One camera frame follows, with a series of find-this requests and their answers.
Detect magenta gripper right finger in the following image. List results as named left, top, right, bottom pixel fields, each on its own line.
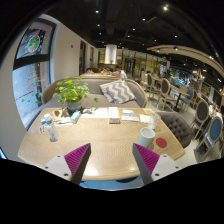
left=132, top=142, right=183, bottom=186

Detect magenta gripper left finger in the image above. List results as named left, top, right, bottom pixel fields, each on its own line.
left=44, top=142, right=92, bottom=186

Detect clear plastic water bottle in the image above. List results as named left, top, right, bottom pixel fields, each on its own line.
left=44, top=114, right=59, bottom=142

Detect red round coaster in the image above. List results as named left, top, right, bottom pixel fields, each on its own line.
left=156, top=138, right=167, bottom=148

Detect clear plastic cup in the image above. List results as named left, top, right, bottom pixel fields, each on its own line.
left=148, top=113, right=161, bottom=129

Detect blue tissue pack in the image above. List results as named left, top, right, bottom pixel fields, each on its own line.
left=70, top=111, right=81, bottom=124

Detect dark grey tufted armchair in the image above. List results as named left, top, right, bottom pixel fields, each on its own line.
left=158, top=112, right=192, bottom=148

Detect white papers on table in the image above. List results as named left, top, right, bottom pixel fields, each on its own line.
left=82, top=107, right=119, bottom=118

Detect green potted plant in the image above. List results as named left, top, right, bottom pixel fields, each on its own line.
left=52, top=76, right=92, bottom=115

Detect grey back dining chair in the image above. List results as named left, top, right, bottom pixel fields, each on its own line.
left=158, top=78, right=176, bottom=110

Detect grey chevron cushion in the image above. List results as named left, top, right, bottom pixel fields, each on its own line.
left=100, top=80, right=136, bottom=104

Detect blue seat wooden chair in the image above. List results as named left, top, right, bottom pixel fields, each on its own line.
left=194, top=116, right=223, bottom=162

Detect grey upholstered sofa bench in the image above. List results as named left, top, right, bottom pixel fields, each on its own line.
left=42, top=77, right=147, bottom=108

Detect person in white shirt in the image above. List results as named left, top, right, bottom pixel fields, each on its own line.
left=114, top=65, right=127, bottom=78

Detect window poster panel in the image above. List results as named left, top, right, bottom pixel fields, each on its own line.
left=12, top=19, right=56, bottom=127

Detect white round pillar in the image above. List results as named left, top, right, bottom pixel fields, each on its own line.
left=105, top=44, right=117, bottom=64

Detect white mug green handle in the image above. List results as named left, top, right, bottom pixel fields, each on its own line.
left=137, top=127, right=155, bottom=147

